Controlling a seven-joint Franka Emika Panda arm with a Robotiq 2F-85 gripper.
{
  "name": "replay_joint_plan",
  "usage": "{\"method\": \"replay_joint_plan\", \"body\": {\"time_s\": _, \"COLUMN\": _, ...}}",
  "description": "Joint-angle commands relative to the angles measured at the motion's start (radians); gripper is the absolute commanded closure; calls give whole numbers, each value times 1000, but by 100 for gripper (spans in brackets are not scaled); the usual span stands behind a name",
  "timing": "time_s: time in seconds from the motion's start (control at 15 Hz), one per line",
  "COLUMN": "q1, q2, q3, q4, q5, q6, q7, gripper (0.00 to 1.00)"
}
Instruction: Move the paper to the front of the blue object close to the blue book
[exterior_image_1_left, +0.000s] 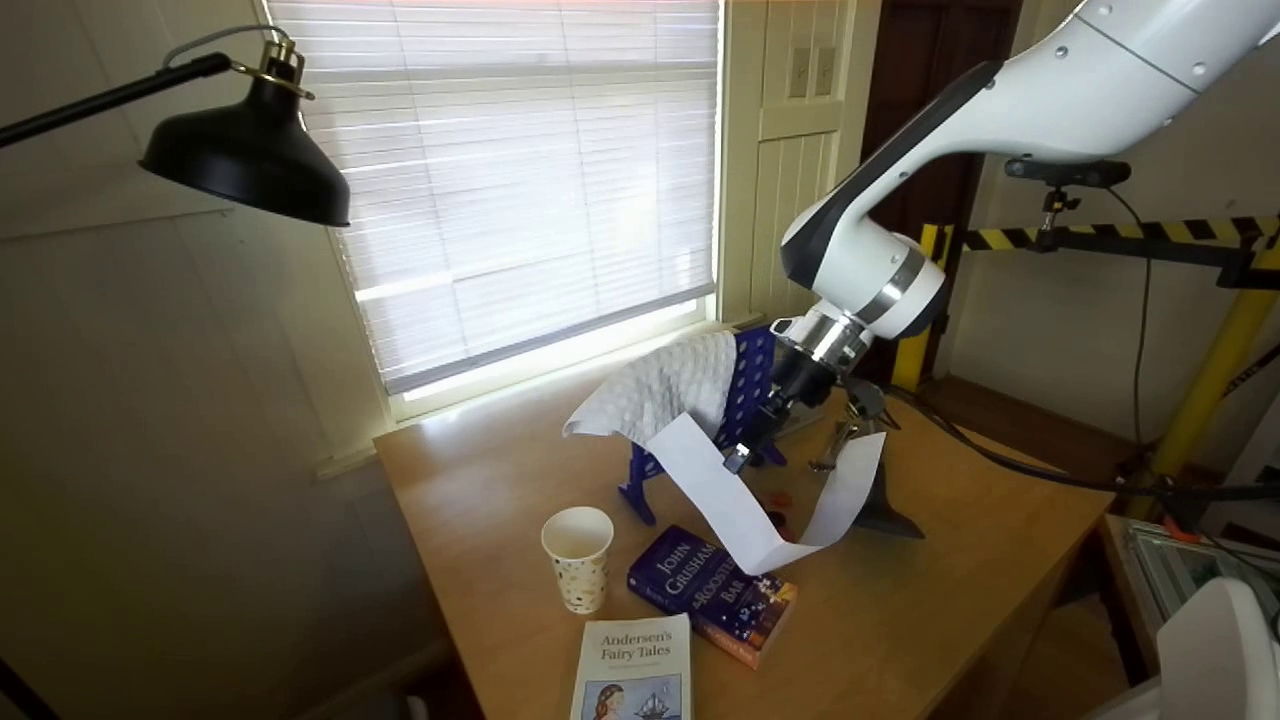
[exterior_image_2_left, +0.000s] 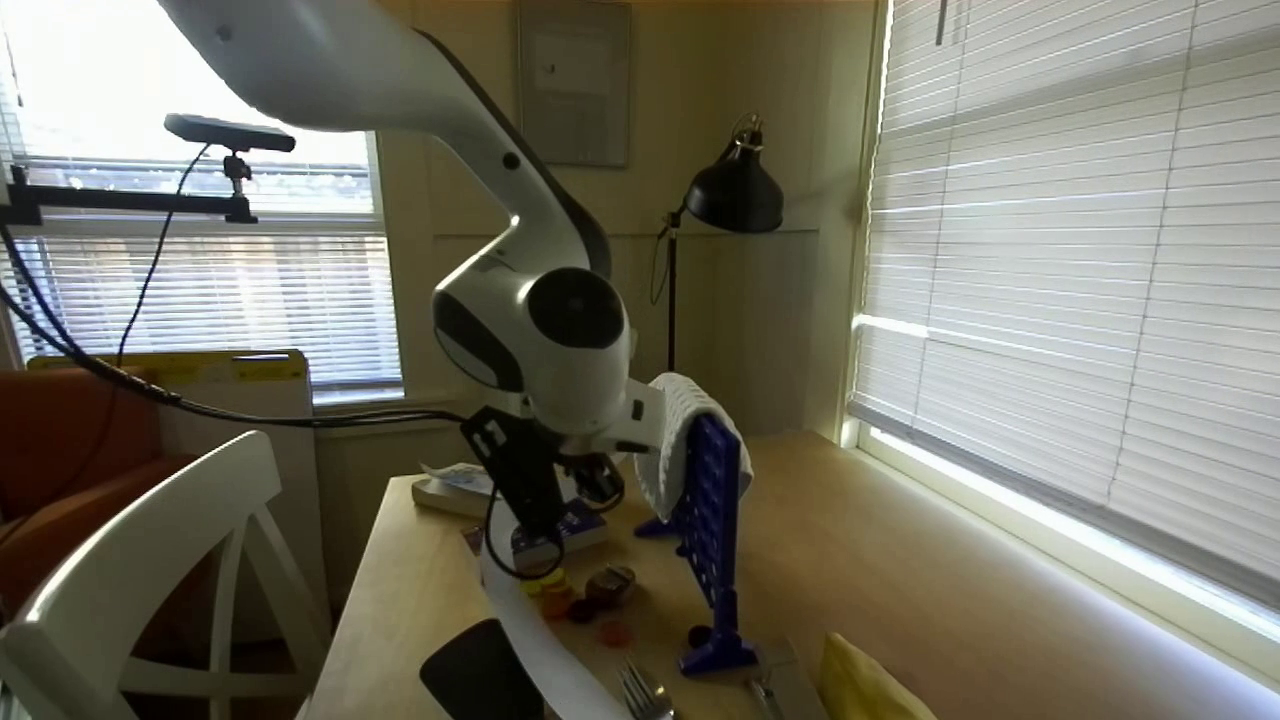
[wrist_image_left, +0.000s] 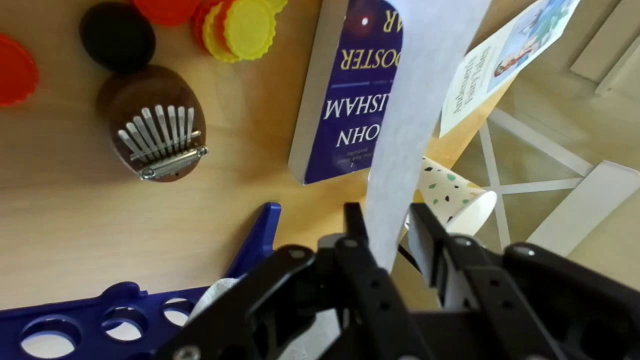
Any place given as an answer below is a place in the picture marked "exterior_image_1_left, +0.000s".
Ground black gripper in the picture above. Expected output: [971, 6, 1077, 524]
[720, 349, 836, 480]

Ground long white paper strip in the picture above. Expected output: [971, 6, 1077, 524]
[645, 410, 893, 581]

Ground blue book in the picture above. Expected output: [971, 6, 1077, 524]
[624, 518, 799, 670]

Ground pale fairy tales book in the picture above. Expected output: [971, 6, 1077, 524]
[569, 612, 695, 720]

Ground white patterned cloth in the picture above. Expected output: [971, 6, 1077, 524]
[560, 328, 740, 452]

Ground white paper cup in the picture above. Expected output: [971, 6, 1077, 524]
[536, 505, 621, 621]

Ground cream panelled door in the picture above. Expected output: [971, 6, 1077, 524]
[725, 0, 885, 325]

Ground large white window blinds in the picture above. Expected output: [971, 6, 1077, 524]
[272, 0, 725, 391]

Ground yellow black striped bar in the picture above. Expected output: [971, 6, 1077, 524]
[956, 210, 1280, 261]

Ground black desk lamp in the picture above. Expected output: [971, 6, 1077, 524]
[0, 18, 357, 232]

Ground yellow metal post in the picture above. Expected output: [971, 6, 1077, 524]
[1150, 283, 1280, 484]
[889, 221, 951, 391]

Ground black camera on stand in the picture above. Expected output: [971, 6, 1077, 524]
[999, 151, 1135, 252]

